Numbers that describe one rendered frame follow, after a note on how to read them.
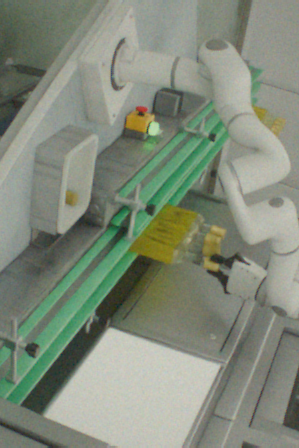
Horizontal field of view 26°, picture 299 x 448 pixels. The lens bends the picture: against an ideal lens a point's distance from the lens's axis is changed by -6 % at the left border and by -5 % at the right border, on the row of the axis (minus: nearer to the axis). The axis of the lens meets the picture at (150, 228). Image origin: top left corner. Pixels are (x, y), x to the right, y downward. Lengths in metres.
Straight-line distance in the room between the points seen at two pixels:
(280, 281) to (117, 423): 0.52
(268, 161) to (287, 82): 6.25
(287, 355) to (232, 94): 0.76
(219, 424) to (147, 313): 0.45
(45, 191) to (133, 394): 0.53
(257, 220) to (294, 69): 6.26
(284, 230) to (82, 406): 0.62
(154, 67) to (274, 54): 6.03
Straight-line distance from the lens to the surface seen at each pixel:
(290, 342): 1.92
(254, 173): 1.50
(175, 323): 1.81
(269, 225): 1.49
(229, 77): 1.54
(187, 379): 1.64
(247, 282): 1.79
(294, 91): 7.76
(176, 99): 2.34
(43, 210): 1.63
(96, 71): 1.65
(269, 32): 7.66
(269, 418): 1.67
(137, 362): 1.66
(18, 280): 1.57
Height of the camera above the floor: 1.41
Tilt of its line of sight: 13 degrees down
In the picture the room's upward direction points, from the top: 108 degrees clockwise
